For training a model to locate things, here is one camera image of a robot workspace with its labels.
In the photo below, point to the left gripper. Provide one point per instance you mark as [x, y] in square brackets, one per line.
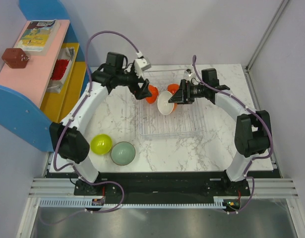
[138, 91]

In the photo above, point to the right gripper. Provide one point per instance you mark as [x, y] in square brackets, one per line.
[181, 96]

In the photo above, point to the orange bowl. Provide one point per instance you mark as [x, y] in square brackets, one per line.
[173, 88]
[154, 92]

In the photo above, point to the white bowl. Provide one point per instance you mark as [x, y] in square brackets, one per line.
[164, 107]

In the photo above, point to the clear wire dish rack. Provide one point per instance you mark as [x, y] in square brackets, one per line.
[185, 121]

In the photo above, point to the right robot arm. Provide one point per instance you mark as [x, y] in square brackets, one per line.
[253, 128]

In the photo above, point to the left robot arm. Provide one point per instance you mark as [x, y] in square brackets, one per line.
[70, 146]

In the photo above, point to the pale green bowl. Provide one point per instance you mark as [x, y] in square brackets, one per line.
[123, 153]

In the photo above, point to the lime green bowl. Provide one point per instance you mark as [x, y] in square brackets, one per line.
[101, 144]

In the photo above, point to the red white brush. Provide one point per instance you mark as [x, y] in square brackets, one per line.
[62, 68]

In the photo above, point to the blue pink yellow shelf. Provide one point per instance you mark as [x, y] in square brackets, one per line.
[22, 91]

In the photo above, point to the illustrated book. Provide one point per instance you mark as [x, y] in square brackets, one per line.
[38, 37]

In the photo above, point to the brown perforated box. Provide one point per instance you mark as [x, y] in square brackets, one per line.
[15, 58]

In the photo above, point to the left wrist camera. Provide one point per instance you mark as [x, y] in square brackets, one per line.
[141, 65]

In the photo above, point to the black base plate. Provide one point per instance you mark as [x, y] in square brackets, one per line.
[164, 187]

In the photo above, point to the white slotted cable duct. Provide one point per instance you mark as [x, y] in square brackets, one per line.
[93, 203]

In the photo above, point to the aluminium frame rail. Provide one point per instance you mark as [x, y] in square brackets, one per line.
[270, 211]

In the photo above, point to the aluminium corner post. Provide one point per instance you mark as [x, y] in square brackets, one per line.
[266, 35]

